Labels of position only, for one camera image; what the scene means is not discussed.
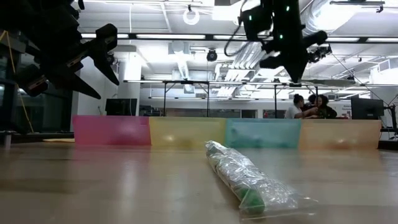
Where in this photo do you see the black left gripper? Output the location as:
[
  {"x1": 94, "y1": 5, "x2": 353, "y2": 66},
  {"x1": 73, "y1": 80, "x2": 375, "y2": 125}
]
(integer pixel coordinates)
[{"x1": 29, "y1": 23, "x2": 121, "y2": 100}]

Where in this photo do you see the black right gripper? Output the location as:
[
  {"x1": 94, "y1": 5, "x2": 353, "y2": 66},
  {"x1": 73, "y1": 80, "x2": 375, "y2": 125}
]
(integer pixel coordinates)
[{"x1": 259, "y1": 29, "x2": 329, "y2": 84}]

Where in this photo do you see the green toothbrush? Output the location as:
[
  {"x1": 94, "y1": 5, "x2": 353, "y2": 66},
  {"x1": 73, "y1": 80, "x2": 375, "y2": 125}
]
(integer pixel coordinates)
[{"x1": 204, "y1": 140, "x2": 318, "y2": 219}]

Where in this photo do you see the person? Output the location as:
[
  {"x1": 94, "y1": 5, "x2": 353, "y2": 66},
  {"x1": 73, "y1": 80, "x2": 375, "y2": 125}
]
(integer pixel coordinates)
[
  {"x1": 312, "y1": 94, "x2": 338, "y2": 119},
  {"x1": 284, "y1": 93, "x2": 313, "y2": 119},
  {"x1": 303, "y1": 93, "x2": 318, "y2": 111}
]

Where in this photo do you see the black monitor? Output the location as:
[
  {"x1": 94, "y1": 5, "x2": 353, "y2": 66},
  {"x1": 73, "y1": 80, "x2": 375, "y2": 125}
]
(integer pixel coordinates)
[
  {"x1": 351, "y1": 97, "x2": 385, "y2": 121},
  {"x1": 104, "y1": 98, "x2": 138, "y2": 117}
]

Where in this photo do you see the pink translucent plastic bin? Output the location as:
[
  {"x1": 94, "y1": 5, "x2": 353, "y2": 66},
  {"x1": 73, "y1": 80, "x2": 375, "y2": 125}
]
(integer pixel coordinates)
[{"x1": 72, "y1": 114, "x2": 152, "y2": 146}]

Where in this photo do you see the green translucent plastic bin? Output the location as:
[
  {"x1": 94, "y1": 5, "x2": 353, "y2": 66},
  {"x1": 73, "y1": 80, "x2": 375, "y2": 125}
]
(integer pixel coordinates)
[{"x1": 224, "y1": 118, "x2": 302, "y2": 149}]

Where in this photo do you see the yellow flat plastic lid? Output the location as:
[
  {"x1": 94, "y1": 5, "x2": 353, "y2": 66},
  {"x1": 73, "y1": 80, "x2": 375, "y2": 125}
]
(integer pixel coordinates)
[{"x1": 42, "y1": 138, "x2": 75, "y2": 144}]

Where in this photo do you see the orange translucent plastic bin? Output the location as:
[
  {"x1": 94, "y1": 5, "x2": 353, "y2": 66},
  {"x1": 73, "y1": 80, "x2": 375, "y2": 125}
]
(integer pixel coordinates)
[{"x1": 298, "y1": 119, "x2": 382, "y2": 150}]

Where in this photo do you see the black beam with light strips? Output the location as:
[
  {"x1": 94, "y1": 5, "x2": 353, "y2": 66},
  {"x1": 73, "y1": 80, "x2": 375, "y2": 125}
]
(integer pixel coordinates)
[{"x1": 80, "y1": 32, "x2": 398, "y2": 44}]

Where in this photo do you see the yellow translucent plastic bin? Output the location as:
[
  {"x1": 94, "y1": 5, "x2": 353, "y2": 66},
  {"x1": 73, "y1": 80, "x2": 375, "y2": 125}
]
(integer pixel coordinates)
[{"x1": 148, "y1": 116, "x2": 227, "y2": 147}]

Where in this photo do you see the black equipment stand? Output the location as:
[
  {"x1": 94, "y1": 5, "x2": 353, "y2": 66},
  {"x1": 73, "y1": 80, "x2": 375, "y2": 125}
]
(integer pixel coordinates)
[{"x1": 378, "y1": 104, "x2": 398, "y2": 147}]

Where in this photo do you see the black background metal frame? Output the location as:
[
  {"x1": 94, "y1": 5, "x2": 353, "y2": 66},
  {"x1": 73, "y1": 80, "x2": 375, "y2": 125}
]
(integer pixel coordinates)
[{"x1": 161, "y1": 80, "x2": 320, "y2": 119}]

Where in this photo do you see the black ceiling camera cluster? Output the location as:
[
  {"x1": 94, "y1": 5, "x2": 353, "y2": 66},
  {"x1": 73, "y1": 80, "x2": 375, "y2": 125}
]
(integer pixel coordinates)
[{"x1": 307, "y1": 45, "x2": 333, "y2": 64}]

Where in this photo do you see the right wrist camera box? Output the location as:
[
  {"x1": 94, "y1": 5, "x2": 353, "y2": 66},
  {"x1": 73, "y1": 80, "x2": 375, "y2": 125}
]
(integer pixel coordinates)
[{"x1": 238, "y1": 4, "x2": 274, "y2": 42}]

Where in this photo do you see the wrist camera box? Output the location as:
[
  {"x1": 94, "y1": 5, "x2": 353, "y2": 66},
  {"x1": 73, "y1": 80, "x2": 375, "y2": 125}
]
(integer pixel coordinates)
[
  {"x1": 238, "y1": 4, "x2": 274, "y2": 42},
  {"x1": 15, "y1": 64, "x2": 50, "y2": 98}
]

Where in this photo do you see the black camera cable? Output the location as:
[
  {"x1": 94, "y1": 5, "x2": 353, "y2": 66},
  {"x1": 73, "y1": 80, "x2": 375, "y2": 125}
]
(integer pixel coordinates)
[{"x1": 223, "y1": 24, "x2": 248, "y2": 58}]

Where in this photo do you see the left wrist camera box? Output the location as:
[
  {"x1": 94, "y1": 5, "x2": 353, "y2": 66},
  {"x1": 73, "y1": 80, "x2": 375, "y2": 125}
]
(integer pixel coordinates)
[{"x1": 15, "y1": 64, "x2": 50, "y2": 98}]

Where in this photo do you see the silver ventilation duct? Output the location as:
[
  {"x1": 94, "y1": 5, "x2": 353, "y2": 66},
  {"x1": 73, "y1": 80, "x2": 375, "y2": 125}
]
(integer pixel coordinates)
[{"x1": 300, "y1": 0, "x2": 363, "y2": 37}]

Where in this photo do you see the yellow cable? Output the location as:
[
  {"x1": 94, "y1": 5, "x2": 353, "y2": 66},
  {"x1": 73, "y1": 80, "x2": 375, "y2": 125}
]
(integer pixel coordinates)
[{"x1": 0, "y1": 29, "x2": 34, "y2": 134}]

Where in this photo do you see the white cable coil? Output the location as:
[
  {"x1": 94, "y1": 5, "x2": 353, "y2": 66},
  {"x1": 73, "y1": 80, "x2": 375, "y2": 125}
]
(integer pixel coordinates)
[{"x1": 182, "y1": 8, "x2": 201, "y2": 26}]

